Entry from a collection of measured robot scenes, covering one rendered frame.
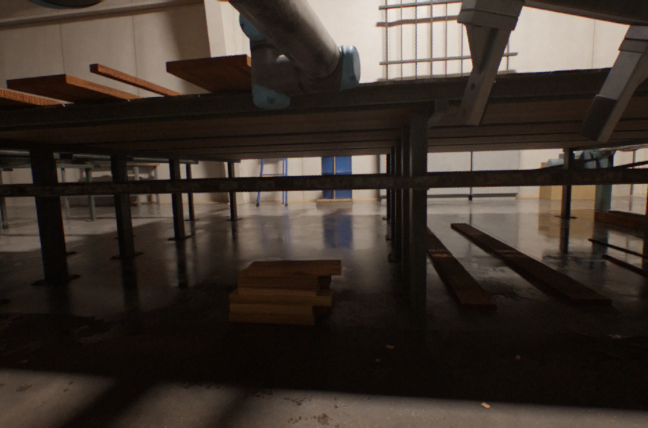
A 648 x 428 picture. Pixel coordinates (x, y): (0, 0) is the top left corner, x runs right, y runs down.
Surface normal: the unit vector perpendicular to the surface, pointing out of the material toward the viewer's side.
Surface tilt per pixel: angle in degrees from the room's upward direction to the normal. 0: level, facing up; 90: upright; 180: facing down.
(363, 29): 88
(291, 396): 0
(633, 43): 83
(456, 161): 90
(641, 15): 113
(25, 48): 87
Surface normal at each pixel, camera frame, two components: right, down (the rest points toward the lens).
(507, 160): -0.14, 0.12
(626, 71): -0.99, -0.09
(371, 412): -0.03, -0.99
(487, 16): 0.06, 0.50
